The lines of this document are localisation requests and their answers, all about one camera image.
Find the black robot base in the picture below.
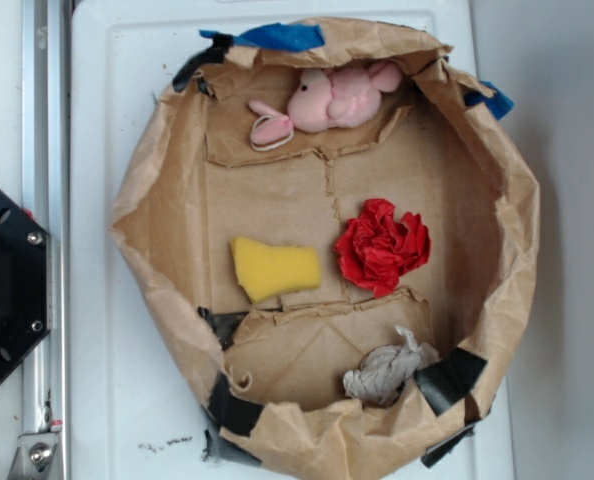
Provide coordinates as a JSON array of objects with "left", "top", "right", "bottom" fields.
[{"left": 0, "top": 190, "right": 50, "bottom": 385}]

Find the crumpled red paper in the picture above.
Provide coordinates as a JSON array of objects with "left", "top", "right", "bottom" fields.
[{"left": 334, "top": 198, "right": 431, "bottom": 298}]

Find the crumpled white paper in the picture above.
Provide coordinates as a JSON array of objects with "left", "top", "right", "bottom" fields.
[{"left": 342, "top": 325, "right": 440, "bottom": 408}]

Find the brown paper bag tray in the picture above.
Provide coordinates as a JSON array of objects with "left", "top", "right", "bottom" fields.
[{"left": 111, "top": 18, "right": 539, "bottom": 479}]

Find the yellow sponge piece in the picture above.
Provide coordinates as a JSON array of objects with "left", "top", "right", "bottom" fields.
[{"left": 230, "top": 236, "right": 322, "bottom": 304}]

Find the pink plush toy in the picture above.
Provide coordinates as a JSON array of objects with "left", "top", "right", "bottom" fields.
[{"left": 248, "top": 60, "right": 404, "bottom": 152}]

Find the white plastic board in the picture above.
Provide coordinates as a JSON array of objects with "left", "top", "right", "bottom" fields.
[{"left": 68, "top": 0, "right": 517, "bottom": 480}]

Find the aluminium frame rail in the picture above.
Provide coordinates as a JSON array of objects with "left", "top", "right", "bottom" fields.
[{"left": 8, "top": 1, "right": 75, "bottom": 479}]

